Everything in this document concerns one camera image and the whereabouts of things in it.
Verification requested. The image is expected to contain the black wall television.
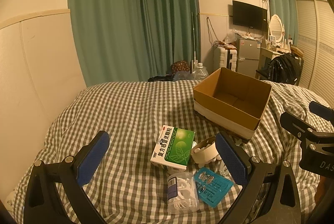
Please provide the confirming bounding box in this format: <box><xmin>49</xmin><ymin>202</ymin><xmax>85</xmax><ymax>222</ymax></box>
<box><xmin>232</xmin><ymin>0</ymin><xmax>268</xmax><ymax>31</ymax></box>

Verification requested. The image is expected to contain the silver mini fridge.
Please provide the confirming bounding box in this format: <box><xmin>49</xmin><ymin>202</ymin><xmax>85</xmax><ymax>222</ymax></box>
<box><xmin>236</xmin><ymin>38</ymin><xmax>261</xmax><ymax>78</ymax></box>

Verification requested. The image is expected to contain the open cardboard box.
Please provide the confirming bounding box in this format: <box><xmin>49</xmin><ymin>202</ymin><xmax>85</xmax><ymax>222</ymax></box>
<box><xmin>193</xmin><ymin>68</ymin><xmax>272</xmax><ymax>140</ymax></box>

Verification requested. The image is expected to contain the small green curtain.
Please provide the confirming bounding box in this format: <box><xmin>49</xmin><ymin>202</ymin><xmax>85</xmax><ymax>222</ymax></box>
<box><xmin>269</xmin><ymin>0</ymin><xmax>298</xmax><ymax>45</ymax></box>

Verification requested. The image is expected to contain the white dressing table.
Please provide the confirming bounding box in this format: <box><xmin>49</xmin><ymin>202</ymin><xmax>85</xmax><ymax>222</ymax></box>
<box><xmin>258</xmin><ymin>47</ymin><xmax>291</xmax><ymax>70</ymax></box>

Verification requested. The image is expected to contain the black jacket on chair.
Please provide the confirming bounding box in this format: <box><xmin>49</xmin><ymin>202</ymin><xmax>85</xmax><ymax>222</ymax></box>
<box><xmin>267</xmin><ymin>53</ymin><xmax>302</xmax><ymax>85</ymax></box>

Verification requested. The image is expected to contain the green white medicine box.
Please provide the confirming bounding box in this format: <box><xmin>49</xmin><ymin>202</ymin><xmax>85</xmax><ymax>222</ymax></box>
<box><xmin>150</xmin><ymin>125</ymin><xmax>195</xmax><ymax>171</ymax></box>

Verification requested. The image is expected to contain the white oval vanity mirror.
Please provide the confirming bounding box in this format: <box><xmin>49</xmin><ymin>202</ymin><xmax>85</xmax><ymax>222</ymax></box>
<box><xmin>269</xmin><ymin>14</ymin><xmax>285</xmax><ymax>43</ymax></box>

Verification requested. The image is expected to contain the white mop pole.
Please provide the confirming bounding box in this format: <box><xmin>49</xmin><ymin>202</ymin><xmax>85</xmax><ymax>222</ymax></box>
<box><xmin>191</xmin><ymin>13</ymin><xmax>197</xmax><ymax>73</ymax></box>

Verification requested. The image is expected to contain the black bag on floor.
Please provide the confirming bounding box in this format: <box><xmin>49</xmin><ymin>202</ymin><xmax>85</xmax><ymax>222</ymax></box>
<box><xmin>148</xmin><ymin>74</ymin><xmax>173</xmax><ymax>82</ymax></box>

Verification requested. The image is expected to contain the teal blister pill pack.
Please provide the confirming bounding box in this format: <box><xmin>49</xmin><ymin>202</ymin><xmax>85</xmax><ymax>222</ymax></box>
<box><xmin>194</xmin><ymin>167</ymin><xmax>233</xmax><ymax>208</ymax></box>

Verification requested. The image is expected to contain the white louvered wardrobe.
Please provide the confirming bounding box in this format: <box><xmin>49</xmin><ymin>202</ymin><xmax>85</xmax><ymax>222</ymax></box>
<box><xmin>296</xmin><ymin>0</ymin><xmax>333</xmax><ymax>107</ymax></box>

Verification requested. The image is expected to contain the large green curtain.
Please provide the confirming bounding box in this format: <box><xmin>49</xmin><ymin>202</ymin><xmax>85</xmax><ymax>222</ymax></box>
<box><xmin>67</xmin><ymin>0</ymin><xmax>201</xmax><ymax>86</ymax></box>

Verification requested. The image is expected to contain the clear plastic floss jar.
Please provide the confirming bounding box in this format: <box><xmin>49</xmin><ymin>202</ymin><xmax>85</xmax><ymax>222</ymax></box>
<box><xmin>167</xmin><ymin>172</ymin><xmax>199</xmax><ymax>214</ymax></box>

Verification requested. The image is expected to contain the white suitcase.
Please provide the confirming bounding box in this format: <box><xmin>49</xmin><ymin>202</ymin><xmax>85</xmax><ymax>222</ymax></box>
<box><xmin>213</xmin><ymin>47</ymin><xmax>237</xmax><ymax>72</ymax></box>

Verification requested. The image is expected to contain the grey checkered bed cover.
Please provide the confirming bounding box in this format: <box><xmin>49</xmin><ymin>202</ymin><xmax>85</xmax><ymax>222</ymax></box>
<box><xmin>11</xmin><ymin>79</ymin><xmax>334</xmax><ymax>224</ymax></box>

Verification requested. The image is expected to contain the clear water jug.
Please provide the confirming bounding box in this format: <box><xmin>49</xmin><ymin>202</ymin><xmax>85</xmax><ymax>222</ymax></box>
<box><xmin>192</xmin><ymin>62</ymin><xmax>208</xmax><ymax>81</ymax></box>
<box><xmin>173</xmin><ymin>71</ymin><xmax>194</xmax><ymax>82</ymax></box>

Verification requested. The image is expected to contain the brown patterned bag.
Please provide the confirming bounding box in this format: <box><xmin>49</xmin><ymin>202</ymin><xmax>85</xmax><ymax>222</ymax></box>
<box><xmin>171</xmin><ymin>60</ymin><xmax>190</xmax><ymax>74</ymax></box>

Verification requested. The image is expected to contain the white tape roll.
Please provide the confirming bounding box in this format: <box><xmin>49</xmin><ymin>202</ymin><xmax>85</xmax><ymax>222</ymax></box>
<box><xmin>190</xmin><ymin>136</ymin><xmax>219</xmax><ymax>164</ymax></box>

